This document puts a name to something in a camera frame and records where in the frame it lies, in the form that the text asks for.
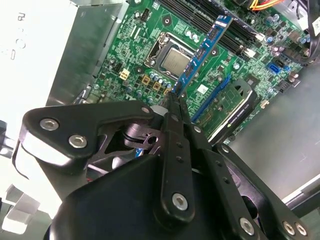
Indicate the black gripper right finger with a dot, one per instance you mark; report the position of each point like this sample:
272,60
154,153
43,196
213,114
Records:
225,175

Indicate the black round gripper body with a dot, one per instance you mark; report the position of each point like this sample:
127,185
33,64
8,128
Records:
112,205

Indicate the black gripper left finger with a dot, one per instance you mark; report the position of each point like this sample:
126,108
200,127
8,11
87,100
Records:
176,175

